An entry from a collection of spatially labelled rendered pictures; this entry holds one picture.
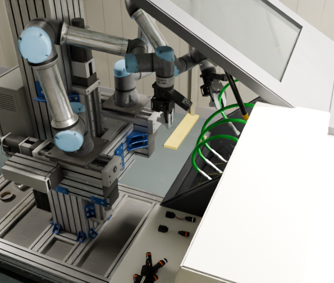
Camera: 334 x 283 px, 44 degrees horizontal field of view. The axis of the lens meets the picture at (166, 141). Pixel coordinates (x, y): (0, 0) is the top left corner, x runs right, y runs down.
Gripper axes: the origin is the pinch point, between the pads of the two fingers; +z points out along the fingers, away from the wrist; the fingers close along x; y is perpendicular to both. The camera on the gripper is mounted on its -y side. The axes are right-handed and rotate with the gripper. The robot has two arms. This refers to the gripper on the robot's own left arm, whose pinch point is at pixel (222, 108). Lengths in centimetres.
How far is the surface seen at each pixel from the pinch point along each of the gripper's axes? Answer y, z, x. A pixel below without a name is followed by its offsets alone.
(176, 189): 14.6, 31.5, 26.0
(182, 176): 18.0, 26.0, 18.9
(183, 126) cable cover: 176, -34, -108
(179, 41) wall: 145, -108, -105
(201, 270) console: -75, 51, 86
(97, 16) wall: 196, -159, -55
